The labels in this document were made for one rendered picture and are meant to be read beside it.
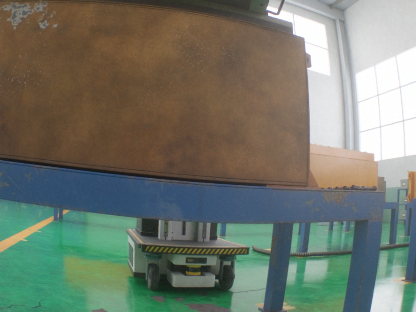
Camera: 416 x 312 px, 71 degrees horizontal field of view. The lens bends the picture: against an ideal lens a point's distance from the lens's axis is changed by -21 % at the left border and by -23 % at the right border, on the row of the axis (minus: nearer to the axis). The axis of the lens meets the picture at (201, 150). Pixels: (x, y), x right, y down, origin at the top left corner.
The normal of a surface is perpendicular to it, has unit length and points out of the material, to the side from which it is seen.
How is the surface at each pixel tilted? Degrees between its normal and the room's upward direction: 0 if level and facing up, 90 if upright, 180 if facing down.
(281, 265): 90
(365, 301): 90
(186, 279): 90
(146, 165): 90
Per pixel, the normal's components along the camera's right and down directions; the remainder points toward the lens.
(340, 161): 0.28, -0.12
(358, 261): -0.96, -0.10
